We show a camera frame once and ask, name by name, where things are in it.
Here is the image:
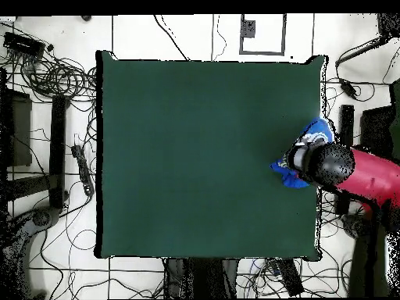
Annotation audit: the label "blue printed t-shirt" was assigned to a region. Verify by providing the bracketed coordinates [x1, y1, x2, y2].
[270, 116, 335, 189]

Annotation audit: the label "black flat panel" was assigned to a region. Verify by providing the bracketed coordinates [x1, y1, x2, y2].
[359, 105, 395, 157]
[0, 88, 33, 168]

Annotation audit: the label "dark green table cloth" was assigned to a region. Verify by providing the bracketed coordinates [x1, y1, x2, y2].
[95, 49, 328, 263]

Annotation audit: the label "black power strip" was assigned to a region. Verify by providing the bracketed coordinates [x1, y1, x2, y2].
[70, 144, 95, 197]
[266, 259, 305, 297]

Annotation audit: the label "black stand bar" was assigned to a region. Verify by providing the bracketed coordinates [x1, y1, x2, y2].
[48, 94, 70, 209]
[334, 104, 355, 216]

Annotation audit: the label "dark grey square patch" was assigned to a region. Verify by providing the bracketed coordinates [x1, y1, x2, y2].
[241, 19, 257, 39]

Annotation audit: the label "grey chair base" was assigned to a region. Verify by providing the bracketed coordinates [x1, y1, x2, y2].
[341, 213, 370, 240]
[30, 205, 61, 227]

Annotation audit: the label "black power adapter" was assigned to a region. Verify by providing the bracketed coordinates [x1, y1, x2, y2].
[338, 77, 358, 98]

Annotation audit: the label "black rod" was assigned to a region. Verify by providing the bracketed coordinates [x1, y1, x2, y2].
[334, 34, 391, 68]

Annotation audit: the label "black box device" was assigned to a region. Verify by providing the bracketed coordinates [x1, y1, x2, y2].
[2, 30, 47, 58]

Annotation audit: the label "black speckled box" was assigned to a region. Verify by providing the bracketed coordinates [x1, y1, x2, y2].
[377, 12, 400, 37]

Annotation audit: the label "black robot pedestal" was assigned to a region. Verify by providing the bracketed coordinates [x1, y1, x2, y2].
[164, 258, 240, 300]

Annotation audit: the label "grey square floor frame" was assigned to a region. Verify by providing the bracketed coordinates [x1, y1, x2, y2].
[238, 12, 287, 57]

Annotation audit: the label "coiled black cables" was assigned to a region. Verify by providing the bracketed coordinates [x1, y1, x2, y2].
[18, 55, 98, 102]

